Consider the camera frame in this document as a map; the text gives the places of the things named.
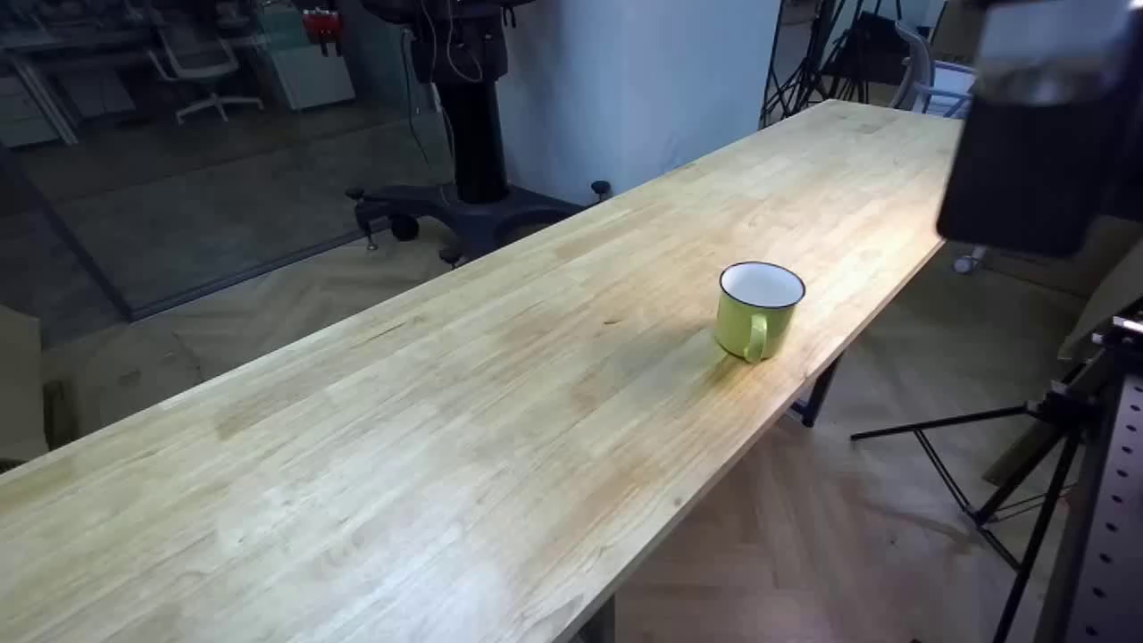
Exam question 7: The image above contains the yellow enamel cup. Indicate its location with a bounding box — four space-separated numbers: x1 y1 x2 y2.
712 257 810 369

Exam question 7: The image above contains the black table leg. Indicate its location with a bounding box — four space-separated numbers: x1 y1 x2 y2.
791 353 848 428

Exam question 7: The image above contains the white drawer cabinet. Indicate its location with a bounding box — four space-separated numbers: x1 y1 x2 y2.
253 4 359 114

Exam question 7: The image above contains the small red object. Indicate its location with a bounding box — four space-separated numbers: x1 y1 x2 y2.
297 4 346 47

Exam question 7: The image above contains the black folding stand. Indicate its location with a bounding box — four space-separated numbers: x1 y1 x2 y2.
760 0 943 129

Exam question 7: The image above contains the white office chair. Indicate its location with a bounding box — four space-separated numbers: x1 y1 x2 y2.
141 11 267 129

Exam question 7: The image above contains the grey office desk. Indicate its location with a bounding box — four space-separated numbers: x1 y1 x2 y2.
0 29 159 155

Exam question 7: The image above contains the perforated metal panel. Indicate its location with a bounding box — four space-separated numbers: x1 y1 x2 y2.
1034 300 1143 643

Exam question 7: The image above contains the black wheeled pedestal stand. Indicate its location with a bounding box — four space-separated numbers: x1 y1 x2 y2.
346 0 617 267

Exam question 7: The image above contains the black camera tripod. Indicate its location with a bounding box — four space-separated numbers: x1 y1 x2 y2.
848 353 1123 643

